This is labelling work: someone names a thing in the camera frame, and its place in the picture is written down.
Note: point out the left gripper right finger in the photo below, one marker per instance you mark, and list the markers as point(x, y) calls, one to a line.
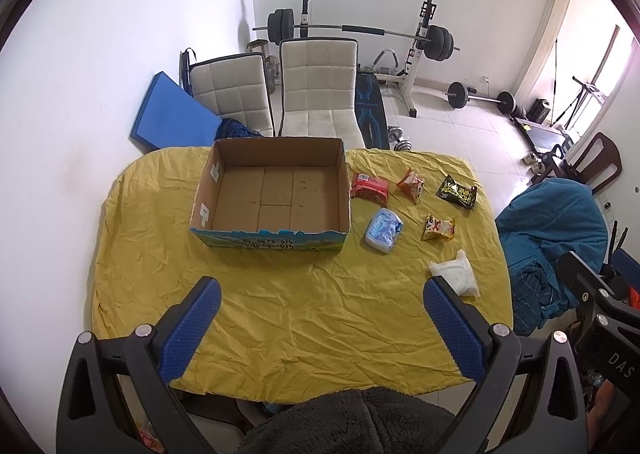
point(550, 415)

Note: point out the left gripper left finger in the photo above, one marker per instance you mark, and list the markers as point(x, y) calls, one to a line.
point(93, 416)

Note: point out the white soft pad pack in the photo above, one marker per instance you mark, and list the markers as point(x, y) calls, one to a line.
point(458, 274)

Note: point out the panda snack packet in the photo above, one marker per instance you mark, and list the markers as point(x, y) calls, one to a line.
point(438, 228)

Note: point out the orange snack packet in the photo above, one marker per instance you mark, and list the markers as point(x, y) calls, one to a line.
point(412, 185)

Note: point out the blue tissue pack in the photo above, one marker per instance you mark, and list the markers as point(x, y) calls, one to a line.
point(383, 230)

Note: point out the red snack packet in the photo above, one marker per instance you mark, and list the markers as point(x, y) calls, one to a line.
point(370, 188)

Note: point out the teal blanket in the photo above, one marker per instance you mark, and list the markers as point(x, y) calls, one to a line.
point(536, 228)

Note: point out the yellow tablecloth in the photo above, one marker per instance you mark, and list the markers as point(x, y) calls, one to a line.
point(295, 324)

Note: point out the dark wooden chair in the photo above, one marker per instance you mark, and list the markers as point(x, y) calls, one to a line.
point(598, 166)

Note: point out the dark fuzzy garment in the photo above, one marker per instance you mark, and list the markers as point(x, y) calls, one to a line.
point(375, 420)

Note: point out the open cardboard box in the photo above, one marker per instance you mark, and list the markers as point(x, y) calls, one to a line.
point(274, 193)

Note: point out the blue foam mat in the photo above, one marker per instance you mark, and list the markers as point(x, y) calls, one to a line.
point(170, 117)

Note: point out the dark blue knitted cloth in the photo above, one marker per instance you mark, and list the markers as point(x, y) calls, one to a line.
point(233, 129)

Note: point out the floor barbell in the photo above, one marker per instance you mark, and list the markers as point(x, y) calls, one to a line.
point(458, 97)

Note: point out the left white padded chair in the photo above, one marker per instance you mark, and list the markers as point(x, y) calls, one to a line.
point(235, 87)

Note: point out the white padded chair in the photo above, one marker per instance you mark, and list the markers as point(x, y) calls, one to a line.
point(318, 89)
point(235, 87)

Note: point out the chrome dumbbell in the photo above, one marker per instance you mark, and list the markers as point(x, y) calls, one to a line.
point(397, 140)

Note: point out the right white padded chair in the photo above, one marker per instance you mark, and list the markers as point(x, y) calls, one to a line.
point(318, 89)

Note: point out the barbell on rack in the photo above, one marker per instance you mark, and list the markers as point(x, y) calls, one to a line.
point(437, 43)

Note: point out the white weight bench rack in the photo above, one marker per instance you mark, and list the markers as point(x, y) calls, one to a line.
point(405, 77)

